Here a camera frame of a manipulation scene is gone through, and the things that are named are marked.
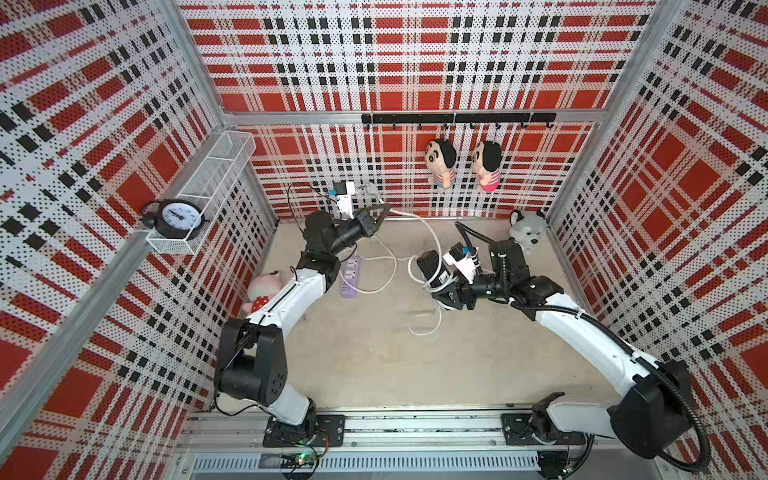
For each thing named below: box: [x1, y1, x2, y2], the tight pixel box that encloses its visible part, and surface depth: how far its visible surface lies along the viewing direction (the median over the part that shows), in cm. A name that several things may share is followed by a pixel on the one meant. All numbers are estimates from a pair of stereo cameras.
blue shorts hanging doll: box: [425, 139, 457, 191], surface depth 95 cm
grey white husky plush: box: [509, 209, 550, 256], surface depth 95 cm
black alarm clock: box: [139, 198, 210, 241], surface depth 65 cm
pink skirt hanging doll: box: [472, 140, 503, 192], surface depth 96 cm
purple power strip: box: [340, 256, 361, 299], surface depth 103 cm
